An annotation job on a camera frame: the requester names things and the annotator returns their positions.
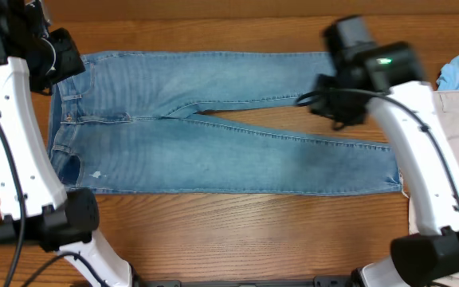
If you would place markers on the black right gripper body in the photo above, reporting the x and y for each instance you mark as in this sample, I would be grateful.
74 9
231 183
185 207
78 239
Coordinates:
338 106

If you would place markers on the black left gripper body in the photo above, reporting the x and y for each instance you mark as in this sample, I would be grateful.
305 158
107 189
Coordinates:
56 60

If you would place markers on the light blue denim jeans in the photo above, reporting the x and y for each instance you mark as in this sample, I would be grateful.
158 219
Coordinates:
136 122

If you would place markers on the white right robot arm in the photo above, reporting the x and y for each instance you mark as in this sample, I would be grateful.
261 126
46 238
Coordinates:
388 83

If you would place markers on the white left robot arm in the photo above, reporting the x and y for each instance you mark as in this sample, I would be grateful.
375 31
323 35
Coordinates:
35 207

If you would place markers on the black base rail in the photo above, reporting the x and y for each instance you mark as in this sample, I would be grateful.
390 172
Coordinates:
318 281

